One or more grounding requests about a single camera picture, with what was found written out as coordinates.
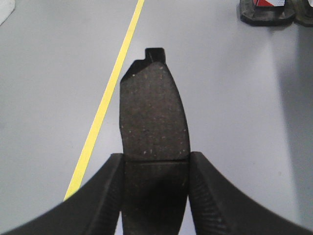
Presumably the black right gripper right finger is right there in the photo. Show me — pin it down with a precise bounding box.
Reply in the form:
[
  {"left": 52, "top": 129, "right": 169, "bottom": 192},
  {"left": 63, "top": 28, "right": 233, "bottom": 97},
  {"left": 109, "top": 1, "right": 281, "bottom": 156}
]
[{"left": 189, "top": 152, "right": 312, "bottom": 235}]

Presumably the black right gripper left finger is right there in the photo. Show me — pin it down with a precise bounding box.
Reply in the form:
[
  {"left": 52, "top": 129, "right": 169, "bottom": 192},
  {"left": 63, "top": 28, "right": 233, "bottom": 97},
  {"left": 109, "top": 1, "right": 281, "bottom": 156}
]
[{"left": 7, "top": 154, "right": 124, "bottom": 235}]

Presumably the grey brake pad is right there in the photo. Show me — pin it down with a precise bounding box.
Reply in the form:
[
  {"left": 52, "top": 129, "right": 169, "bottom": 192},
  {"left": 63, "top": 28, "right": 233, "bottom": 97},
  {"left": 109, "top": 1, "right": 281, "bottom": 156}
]
[{"left": 119, "top": 47, "right": 190, "bottom": 235}]

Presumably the yellow floor tape line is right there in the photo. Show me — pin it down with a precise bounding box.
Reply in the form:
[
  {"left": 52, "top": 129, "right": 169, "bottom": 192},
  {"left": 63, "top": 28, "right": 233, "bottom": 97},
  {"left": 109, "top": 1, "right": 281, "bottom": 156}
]
[{"left": 64, "top": 0, "right": 145, "bottom": 200}]

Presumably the black rubber barrier base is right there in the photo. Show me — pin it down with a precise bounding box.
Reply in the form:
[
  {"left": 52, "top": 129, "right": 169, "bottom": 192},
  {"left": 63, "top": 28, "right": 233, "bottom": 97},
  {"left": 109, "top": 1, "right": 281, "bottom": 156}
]
[{"left": 239, "top": 0, "right": 313, "bottom": 27}]

